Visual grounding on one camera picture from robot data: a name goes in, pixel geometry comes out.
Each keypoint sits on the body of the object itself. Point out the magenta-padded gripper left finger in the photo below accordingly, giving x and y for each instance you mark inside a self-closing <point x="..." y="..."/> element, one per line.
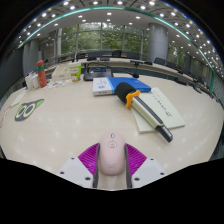
<point x="75" y="170"/>

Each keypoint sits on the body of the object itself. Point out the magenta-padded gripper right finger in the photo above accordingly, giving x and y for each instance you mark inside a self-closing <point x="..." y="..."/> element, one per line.
<point x="146" y="170"/>

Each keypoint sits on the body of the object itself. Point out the pink computer mouse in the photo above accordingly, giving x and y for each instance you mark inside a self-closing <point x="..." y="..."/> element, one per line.
<point x="111" y="155"/>

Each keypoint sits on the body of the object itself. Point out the cat-face mouse pad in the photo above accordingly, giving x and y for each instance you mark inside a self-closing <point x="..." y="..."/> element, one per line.
<point x="28" y="110"/>

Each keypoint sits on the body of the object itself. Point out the pale green booklet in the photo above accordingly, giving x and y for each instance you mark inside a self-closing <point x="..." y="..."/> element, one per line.
<point x="166" y="111"/>

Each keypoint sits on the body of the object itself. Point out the colourful sticker sheet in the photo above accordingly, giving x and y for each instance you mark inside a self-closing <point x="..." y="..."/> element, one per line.
<point x="56" y="84"/>

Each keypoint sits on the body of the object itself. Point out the blue and white book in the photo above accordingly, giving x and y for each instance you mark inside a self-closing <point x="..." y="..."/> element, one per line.
<point x="103" y="86"/>

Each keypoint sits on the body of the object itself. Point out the cream cardboard box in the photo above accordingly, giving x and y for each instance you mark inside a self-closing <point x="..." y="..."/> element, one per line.
<point x="61" y="73"/>

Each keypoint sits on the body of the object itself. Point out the black conference microphone unit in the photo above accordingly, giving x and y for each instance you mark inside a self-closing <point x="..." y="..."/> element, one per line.
<point x="98" y="75"/>

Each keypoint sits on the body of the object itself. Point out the red bottle with green band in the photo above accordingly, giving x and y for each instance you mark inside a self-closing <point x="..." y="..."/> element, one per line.
<point x="41" y="75"/>

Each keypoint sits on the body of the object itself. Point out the group of dark office chairs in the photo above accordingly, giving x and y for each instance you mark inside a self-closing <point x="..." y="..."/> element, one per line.
<point x="160" y="61"/>

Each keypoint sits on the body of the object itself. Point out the group of ceiling lights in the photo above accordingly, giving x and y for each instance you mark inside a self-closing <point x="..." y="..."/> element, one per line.
<point x="106" y="5"/>

